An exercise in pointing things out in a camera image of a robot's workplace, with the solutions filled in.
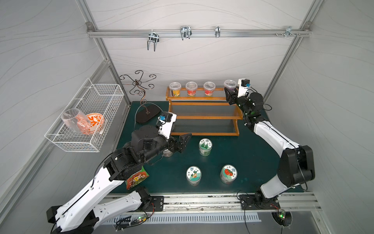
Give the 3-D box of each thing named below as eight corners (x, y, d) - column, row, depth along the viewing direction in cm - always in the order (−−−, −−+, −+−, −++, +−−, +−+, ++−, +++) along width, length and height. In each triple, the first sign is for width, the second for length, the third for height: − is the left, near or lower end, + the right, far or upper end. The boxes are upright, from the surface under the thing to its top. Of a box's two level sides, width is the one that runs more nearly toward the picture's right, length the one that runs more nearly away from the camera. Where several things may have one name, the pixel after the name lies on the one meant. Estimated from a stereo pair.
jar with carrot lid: (186, 186, 79) (186, 182, 74) (186, 170, 85) (186, 165, 79) (201, 186, 79) (202, 182, 74) (200, 170, 85) (201, 166, 79)
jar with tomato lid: (221, 184, 80) (223, 180, 74) (219, 168, 86) (221, 164, 80) (235, 184, 80) (239, 180, 74) (232, 168, 86) (235, 164, 80)
